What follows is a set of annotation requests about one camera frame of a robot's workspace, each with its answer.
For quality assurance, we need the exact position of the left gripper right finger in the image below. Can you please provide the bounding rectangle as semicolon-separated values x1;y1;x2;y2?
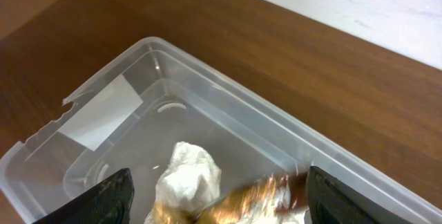
306;166;410;224

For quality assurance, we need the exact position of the white napkin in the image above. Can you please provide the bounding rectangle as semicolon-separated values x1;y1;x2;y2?
143;141;311;224

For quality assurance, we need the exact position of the clear plastic waste bin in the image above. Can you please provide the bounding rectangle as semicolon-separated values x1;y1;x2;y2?
1;37;441;223

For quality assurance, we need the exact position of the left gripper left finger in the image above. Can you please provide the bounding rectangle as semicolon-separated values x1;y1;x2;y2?
34;168;135;224

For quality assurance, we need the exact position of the gold brown candy wrapper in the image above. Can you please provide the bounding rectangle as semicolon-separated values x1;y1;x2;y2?
145;172;309;224

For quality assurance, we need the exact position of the white label on bin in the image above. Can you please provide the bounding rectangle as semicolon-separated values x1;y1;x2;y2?
58;75;143;151

